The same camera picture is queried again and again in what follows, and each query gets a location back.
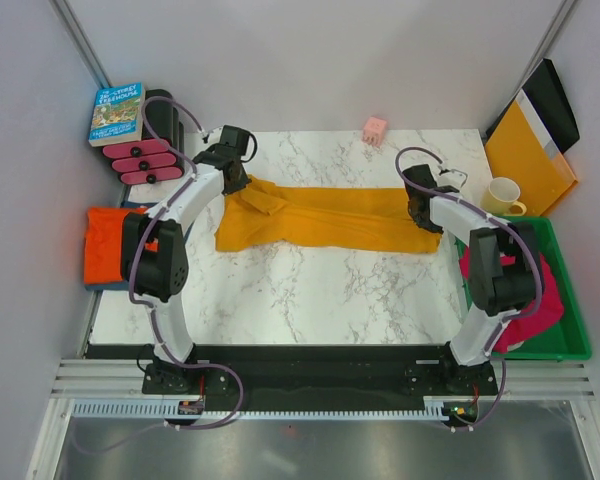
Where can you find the mustard yellow t shirt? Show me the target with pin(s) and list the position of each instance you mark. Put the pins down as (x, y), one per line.
(371, 219)

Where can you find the blue treehouse book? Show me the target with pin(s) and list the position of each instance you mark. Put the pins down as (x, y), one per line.
(117, 115)

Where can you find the black pink drawer organizer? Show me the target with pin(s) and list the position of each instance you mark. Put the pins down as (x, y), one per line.
(149, 161)

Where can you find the green plastic bin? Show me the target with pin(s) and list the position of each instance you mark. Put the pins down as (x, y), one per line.
(557, 331)

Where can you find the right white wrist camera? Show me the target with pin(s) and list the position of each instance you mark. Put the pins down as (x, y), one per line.
(453, 178)

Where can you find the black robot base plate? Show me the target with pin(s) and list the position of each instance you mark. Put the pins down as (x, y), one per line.
(285, 378)

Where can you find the blue folded t shirt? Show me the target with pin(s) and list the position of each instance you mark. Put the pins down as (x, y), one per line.
(153, 255)

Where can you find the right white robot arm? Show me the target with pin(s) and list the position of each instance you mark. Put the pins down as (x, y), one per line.
(504, 274)

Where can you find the white slotted cable duct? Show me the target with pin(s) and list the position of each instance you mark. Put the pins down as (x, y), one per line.
(172, 409)

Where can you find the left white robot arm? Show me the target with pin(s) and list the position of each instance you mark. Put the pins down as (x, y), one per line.
(199, 187)

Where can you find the orange folded t shirt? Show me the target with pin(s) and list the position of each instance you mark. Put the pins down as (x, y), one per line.
(103, 245)

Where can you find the magenta t shirt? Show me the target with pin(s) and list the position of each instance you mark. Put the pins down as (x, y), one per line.
(510, 330)

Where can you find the black white folder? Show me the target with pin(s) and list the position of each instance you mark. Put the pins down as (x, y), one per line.
(545, 92)

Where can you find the pink cube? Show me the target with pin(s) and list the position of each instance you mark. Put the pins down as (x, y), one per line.
(374, 131)

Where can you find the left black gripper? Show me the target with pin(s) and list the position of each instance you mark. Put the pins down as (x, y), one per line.
(239, 185)

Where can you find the pale yellow mug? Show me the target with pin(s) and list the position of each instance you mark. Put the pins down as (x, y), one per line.
(502, 197)

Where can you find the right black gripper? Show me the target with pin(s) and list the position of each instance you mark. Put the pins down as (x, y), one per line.
(430, 226)

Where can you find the orange envelope folder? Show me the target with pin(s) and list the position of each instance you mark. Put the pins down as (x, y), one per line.
(522, 149)

